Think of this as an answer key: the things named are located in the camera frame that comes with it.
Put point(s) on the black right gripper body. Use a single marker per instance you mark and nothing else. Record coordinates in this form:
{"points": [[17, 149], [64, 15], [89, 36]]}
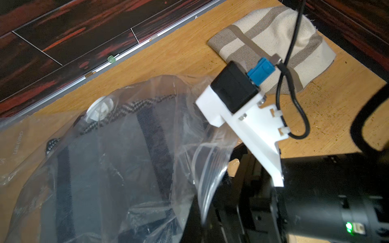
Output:
{"points": [[336, 198]]}

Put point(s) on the beige striped scarf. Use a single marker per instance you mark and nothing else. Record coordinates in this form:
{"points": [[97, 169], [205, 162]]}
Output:
{"points": [[266, 32]]}

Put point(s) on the clear plastic vacuum bag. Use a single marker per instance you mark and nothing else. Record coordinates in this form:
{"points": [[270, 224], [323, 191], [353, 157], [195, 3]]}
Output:
{"points": [[202, 152]]}

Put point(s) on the dark blue grey plaid scarf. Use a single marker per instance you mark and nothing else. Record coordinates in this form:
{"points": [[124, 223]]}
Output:
{"points": [[114, 182]]}

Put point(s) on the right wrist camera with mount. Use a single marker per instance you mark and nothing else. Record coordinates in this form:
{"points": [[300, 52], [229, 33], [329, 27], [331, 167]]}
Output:
{"points": [[234, 98]]}

